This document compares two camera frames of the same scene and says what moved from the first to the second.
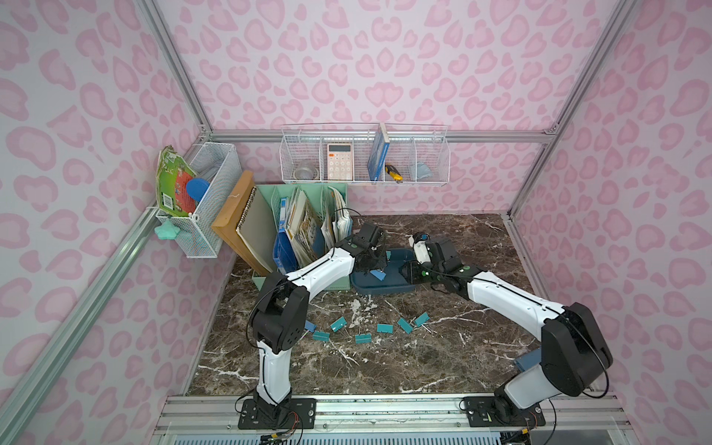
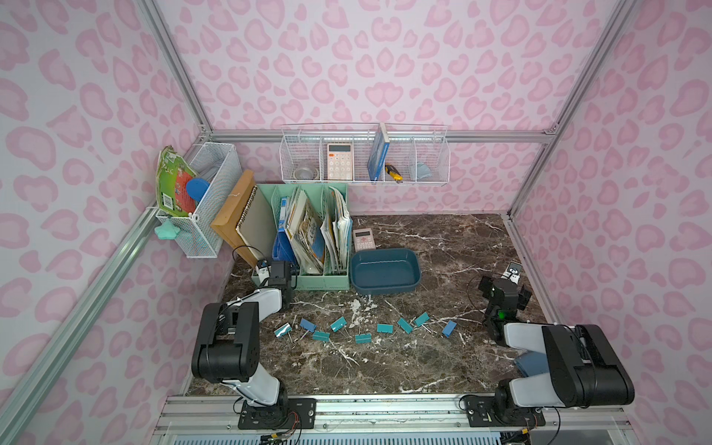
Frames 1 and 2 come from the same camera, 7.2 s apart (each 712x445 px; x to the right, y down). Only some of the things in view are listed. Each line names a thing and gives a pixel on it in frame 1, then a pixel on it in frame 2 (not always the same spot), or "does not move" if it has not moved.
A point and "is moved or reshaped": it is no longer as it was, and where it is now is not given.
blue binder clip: x=377 y=273 to x=450 y=328
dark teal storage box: x=365 y=282 does not move
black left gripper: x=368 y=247 to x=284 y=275
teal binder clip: x=339 y=324 does not move
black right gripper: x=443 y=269 to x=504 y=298
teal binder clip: x=422 y=319 is moved or reshaped
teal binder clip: x=321 y=336 does not move
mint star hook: x=167 y=230 does not move
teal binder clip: x=405 y=325 does not move
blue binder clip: x=310 y=326 does not move
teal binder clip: x=386 y=328 does not move
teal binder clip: x=363 y=338 does not move
